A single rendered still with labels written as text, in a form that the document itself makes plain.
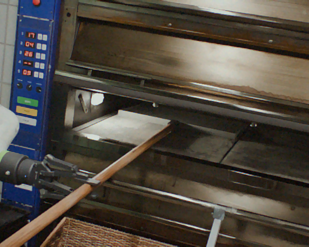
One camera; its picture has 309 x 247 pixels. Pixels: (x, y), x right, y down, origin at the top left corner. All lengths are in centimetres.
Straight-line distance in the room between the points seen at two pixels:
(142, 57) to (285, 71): 51
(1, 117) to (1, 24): 62
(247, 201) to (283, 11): 68
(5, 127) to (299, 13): 101
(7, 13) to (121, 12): 47
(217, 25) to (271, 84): 28
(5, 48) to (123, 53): 49
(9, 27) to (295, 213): 128
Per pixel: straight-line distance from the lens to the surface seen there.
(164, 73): 205
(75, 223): 229
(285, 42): 199
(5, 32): 232
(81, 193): 157
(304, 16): 196
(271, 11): 197
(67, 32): 220
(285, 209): 211
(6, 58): 233
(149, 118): 261
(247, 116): 187
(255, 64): 201
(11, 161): 171
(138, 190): 177
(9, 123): 180
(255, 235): 212
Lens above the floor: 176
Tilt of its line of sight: 13 degrees down
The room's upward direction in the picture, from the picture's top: 8 degrees clockwise
